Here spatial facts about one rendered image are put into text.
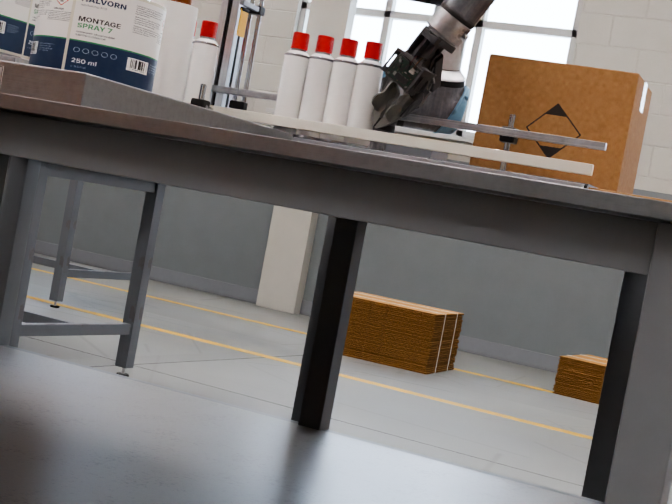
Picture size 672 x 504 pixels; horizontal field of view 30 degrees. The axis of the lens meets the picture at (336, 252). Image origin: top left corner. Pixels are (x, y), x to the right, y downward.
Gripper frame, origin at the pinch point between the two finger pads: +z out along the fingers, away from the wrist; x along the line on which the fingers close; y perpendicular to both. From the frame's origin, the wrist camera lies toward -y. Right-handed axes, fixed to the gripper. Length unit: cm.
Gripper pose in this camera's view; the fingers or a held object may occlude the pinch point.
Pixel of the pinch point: (379, 122)
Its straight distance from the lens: 242.1
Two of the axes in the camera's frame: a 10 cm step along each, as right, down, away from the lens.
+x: 6.9, 6.5, -3.3
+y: -4.0, -0.4, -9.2
